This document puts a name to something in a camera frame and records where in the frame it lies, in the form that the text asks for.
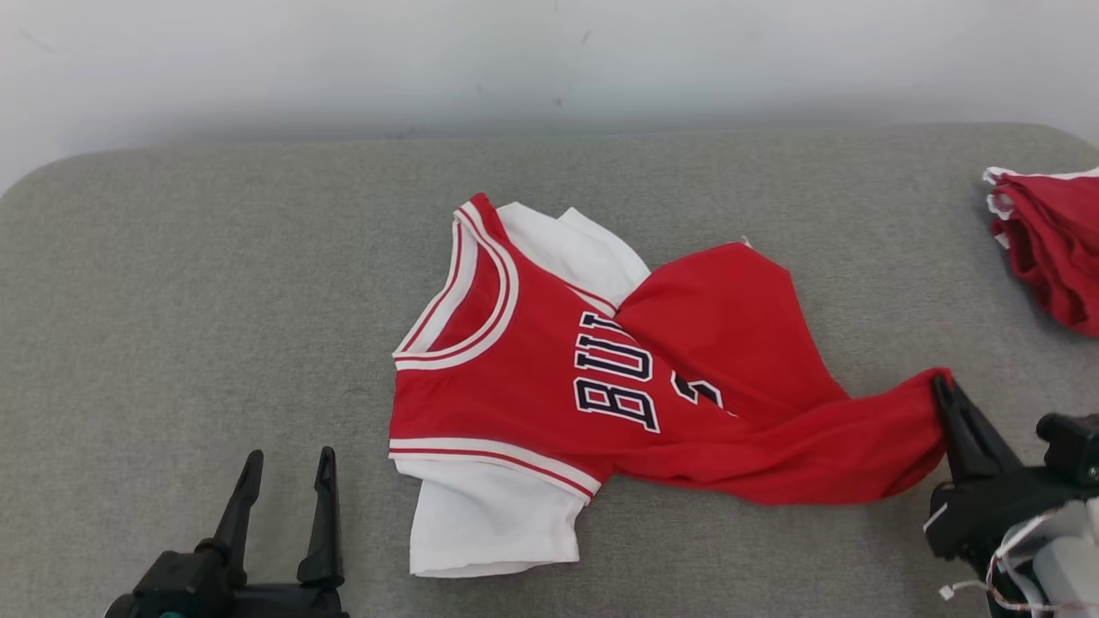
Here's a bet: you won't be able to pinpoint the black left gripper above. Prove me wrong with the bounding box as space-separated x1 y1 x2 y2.
195 445 349 618

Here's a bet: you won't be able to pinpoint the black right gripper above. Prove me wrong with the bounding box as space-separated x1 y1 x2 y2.
923 375 1099 569

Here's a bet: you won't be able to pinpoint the red shorts with number print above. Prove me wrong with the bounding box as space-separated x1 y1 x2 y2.
982 166 1099 337

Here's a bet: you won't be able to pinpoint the red and white basketball jersey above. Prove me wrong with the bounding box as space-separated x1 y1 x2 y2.
388 192 954 579

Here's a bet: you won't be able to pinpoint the thin white red wire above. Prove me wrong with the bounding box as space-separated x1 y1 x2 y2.
938 511 1099 615

